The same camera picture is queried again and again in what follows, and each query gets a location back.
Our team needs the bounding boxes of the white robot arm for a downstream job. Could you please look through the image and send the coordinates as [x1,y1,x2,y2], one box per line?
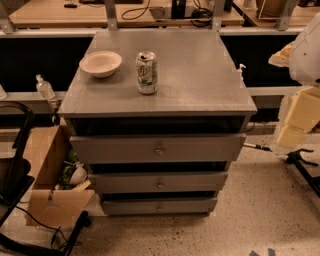
[269,13,320,154]

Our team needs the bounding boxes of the grey drawer cabinet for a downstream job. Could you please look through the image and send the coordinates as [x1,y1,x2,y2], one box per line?
[59,29,256,205]

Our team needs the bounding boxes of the black cable on desk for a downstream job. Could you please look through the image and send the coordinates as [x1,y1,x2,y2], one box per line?
[121,0,152,21]

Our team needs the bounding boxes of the white cup in box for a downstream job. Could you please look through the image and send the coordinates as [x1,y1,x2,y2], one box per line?
[69,163,87,186]

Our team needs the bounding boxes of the clear sanitizer bottle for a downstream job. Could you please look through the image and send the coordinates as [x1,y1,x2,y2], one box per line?
[36,74,55,100]

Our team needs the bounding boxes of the grey bottom drawer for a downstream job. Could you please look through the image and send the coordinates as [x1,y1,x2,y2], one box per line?
[101,198,217,216]

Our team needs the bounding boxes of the grey drawer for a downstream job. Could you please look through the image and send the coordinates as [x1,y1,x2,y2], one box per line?
[89,172,227,194]
[101,198,217,216]
[70,134,245,164]

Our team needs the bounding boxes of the black monitor stand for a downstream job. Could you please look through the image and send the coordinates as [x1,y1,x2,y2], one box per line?
[171,0,186,19]

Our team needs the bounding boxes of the black cable on floor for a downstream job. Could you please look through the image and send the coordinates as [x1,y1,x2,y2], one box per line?
[13,203,83,252]

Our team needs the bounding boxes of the black chair frame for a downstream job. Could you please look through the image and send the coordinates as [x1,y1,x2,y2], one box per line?
[0,101,35,226]

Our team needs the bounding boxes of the grey top drawer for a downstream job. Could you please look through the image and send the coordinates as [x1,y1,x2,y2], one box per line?
[70,134,245,164]

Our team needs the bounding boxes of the white bowl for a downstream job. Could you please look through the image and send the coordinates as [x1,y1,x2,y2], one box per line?
[79,51,122,78]

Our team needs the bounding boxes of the green white soda can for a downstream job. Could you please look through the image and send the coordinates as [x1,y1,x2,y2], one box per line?
[136,51,158,95]

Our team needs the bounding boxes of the silver black pole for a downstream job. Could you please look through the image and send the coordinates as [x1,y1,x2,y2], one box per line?
[243,143,271,152]

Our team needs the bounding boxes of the brown cardboard box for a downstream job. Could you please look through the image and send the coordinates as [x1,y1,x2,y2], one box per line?
[25,126,94,227]

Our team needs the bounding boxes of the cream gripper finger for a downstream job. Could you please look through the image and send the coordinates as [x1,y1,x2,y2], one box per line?
[276,125,304,148]
[285,87,320,131]

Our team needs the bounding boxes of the black floor stand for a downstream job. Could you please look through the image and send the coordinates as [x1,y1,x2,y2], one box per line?
[286,148,320,197]

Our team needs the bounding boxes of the small white pump bottle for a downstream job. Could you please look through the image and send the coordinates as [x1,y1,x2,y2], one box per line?
[237,63,246,81]

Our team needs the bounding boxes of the grey middle drawer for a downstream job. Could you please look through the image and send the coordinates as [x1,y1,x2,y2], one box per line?
[89,172,227,194]

